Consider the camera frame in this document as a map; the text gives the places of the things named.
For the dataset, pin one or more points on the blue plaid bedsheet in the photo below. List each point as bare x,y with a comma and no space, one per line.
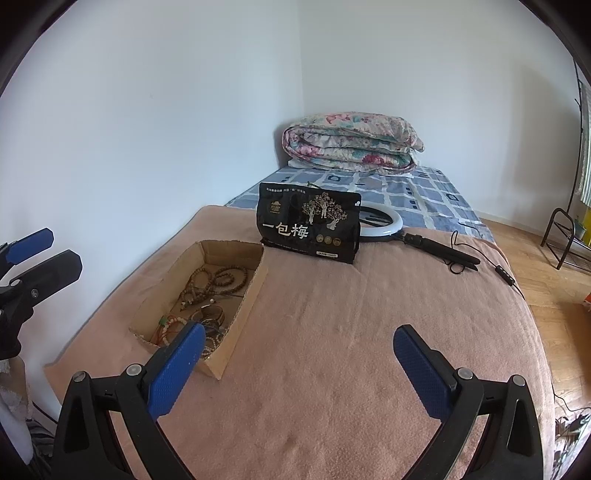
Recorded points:
415,194

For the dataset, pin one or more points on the pink blanket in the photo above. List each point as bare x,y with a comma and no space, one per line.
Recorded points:
323,323

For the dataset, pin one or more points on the cardboard box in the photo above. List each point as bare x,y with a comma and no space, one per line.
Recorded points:
240,304

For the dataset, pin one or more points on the folded floral quilt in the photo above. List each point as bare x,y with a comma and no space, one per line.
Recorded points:
351,138

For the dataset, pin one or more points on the floral cloth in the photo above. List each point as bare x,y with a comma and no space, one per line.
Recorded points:
570,434

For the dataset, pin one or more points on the white cloth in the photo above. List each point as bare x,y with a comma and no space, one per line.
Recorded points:
11,406

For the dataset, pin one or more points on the black metal garment rack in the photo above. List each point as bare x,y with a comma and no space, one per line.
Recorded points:
548,226

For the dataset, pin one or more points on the black snack bag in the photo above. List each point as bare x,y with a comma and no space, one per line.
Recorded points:
295,230

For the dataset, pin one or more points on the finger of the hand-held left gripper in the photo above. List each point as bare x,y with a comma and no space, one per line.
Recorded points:
32,244
51,270

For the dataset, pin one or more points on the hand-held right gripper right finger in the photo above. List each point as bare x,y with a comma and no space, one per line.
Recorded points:
418,374

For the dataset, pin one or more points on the green striped cloth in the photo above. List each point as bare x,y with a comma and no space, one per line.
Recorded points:
586,175

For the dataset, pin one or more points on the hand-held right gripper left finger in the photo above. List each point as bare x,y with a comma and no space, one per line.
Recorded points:
178,369

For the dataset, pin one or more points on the black bangle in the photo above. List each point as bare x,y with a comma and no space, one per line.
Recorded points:
210,314

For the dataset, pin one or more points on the orange patterned box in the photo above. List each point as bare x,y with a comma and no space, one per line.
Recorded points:
588,302

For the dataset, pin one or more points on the green box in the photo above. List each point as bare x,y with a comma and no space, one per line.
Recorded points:
581,228

